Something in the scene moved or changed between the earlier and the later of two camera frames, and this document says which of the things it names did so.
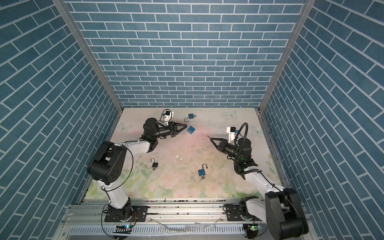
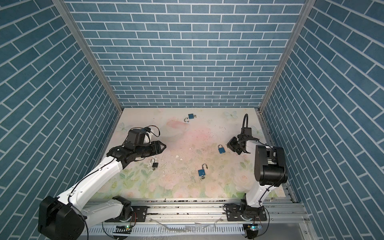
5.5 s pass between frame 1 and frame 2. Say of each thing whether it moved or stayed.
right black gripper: moved
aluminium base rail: stayed
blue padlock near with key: stayed
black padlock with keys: stayed
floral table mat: stayed
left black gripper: moved
